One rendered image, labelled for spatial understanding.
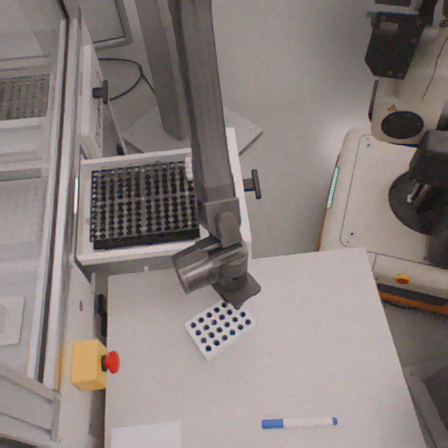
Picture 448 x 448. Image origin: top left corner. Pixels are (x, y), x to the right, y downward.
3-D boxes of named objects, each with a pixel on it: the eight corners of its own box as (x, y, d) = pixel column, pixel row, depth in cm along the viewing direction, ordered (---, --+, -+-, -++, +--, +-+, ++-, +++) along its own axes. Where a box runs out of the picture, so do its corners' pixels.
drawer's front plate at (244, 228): (234, 157, 112) (233, 125, 103) (251, 265, 98) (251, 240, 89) (227, 158, 112) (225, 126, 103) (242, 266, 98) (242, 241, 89)
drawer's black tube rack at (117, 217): (195, 177, 108) (192, 159, 102) (201, 243, 99) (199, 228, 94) (99, 187, 108) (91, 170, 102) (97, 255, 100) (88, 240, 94)
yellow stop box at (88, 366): (111, 348, 89) (101, 337, 83) (111, 388, 86) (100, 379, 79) (84, 352, 89) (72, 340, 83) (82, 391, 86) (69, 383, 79)
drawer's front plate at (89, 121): (103, 79, 128) (90, 43, 118) (102, 164, 114) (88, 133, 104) (96, 79, 128) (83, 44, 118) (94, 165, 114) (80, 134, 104)
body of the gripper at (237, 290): (234, 311, 86) (234, 294, 80) (202, 272, 91) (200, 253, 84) (262, 292, 88) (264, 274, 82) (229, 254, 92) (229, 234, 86)
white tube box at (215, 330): (234, 298, 101) (234, 291, 98) (257, 329, 97) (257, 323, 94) (185, 329, 98) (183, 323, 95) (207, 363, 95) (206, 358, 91)
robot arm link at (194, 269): (234, 209, 74) (218, 200, 82) (167, 237, 72) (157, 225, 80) (255, 275, 78) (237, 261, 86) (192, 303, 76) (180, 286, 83)
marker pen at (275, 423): (335, 416, 89) (336, 415, 87) (337, 426, 88) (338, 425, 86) (261, 420, 89) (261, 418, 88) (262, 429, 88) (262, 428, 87)
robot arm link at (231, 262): (254, 253, 77) (239, 227, 80) (217, 270, 76) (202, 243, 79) (253, 272, 83) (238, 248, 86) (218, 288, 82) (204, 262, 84)
